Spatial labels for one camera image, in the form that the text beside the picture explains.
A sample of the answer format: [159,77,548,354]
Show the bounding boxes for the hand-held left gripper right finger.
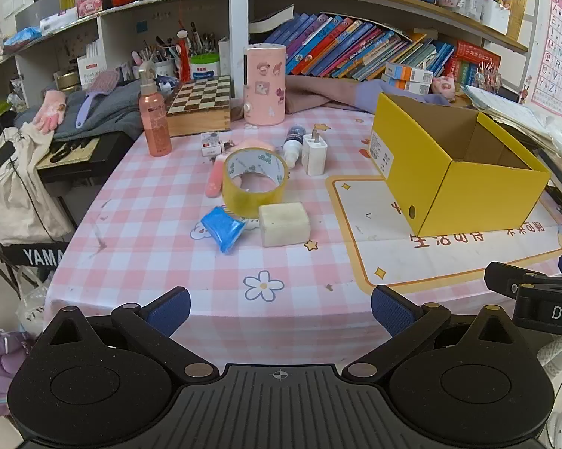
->
[341,284,528,382]

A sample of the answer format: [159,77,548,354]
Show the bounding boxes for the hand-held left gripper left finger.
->
[40,287,220,382]

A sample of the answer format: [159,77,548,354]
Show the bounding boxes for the yellow cardboard box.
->
[371,92,551,238]

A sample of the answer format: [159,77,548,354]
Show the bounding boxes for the blue plastic packet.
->
[200,207,246,254]

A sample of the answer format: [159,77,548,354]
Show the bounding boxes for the yellow tape roll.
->
[221,147,289,219]

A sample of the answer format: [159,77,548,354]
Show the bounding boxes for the pink foam piece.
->
[207,139,274,198]

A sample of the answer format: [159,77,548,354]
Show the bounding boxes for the white sponge block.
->
[258,202,311,248]

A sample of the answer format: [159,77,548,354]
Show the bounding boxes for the white charger plug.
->
[301,130,328,177]

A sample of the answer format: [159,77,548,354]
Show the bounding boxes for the small bottle with dark label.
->
[282,125,306,168]

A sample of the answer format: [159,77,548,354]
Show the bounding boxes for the green lid container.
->
[190,54,221,80]

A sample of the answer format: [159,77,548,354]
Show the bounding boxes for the pink checked tablecloth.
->
[42,105,562,361]

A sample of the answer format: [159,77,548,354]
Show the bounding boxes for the white plastic bag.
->
[16,266,52,337]

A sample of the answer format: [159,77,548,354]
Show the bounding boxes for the black electronic keyboard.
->
[0,131,141,272]

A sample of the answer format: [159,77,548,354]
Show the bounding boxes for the stack of papers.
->
[461,84,562,197]

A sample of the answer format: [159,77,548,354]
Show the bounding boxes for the small white red box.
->
[200,132,225,157]

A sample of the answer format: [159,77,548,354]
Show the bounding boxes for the tan cardboard sheet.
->
[37,138,101,169]

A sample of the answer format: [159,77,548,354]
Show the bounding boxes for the purple backpack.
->
[0,330,36,422]

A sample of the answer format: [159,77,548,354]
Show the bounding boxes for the pink spray bottle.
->
[137,66,173,157]

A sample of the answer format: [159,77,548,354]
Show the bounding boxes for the white tote bag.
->
[0,124,76,244]

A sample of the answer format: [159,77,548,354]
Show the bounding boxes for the pink pig plush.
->
[430,75,457,99]

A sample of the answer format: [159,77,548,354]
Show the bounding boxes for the grey cloth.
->
[52,82,179,141]

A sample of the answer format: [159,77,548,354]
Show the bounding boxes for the white orange box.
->
[390,77,431,95]
[384,62,433,82]

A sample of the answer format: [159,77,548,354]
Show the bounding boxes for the purple cloth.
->
[328,79,454,113]

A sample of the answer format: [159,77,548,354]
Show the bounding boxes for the wooden chessboard box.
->
[165,75,232,138]

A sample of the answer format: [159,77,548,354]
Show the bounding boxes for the red book set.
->
[454,40,501,87]

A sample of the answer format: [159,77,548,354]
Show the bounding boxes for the brown pink cloth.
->
[285,75,370,115]

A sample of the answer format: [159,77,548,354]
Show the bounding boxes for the pink glove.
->
[32,90,67,132]

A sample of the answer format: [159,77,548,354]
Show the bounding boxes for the purple hairbrush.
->
[75,70,121,129]

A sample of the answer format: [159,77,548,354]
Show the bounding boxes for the pink cylinder with stickers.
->
[242,43,287,127]

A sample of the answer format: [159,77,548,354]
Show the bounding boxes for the red tassel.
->
[177,30,193,82]

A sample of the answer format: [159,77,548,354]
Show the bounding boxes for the row of colourful books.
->
[262,12,457,80]

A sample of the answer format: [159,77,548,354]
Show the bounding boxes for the white storage boxes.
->
[437,0,510,33]

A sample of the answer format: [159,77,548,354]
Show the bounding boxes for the white shelf unit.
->
[0,0,543,104]

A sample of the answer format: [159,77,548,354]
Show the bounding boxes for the black book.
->
[249,4,295,36]

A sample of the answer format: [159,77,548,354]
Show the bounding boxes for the pink tin box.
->
[75,0,113,19]

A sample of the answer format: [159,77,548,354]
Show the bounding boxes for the alphabet wall poster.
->
[531,0,562,120]

